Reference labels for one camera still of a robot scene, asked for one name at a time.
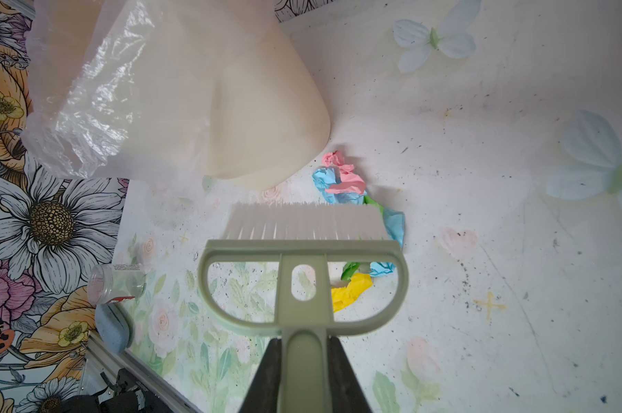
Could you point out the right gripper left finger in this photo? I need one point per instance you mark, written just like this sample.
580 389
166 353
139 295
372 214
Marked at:
262 395

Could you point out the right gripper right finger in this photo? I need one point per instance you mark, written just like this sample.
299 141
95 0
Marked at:
346 393

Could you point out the green hand brush white bristles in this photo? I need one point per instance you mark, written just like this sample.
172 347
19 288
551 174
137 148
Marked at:
302 241

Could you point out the yellow paper scrap centre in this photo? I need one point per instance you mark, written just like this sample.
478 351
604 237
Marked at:
343 297

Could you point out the green paper scrap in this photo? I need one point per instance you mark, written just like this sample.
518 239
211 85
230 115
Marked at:
351 268

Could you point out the grey blue sponge pad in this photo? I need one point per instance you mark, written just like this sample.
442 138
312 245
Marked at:
113 326

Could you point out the blue paper scrap by dustpan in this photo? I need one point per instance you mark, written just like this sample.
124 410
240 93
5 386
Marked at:
394 222

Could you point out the clear round glass jar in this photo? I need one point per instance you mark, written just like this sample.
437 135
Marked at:
113 283

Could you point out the blue paper scrap near bin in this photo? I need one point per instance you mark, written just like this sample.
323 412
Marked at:
325 177

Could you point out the cream bin with plastic bag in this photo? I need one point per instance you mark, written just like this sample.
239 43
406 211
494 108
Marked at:
169 92

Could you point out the white fabric butterfly front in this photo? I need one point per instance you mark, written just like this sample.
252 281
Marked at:
591 141

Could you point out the white fabric butterfly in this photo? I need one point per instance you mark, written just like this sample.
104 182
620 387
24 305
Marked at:
591 141
450 38

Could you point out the white fabric butterfly back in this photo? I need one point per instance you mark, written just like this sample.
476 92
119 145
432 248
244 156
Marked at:
450 38

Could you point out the aluminium front rail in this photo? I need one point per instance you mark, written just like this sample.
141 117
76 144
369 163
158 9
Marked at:
98 359

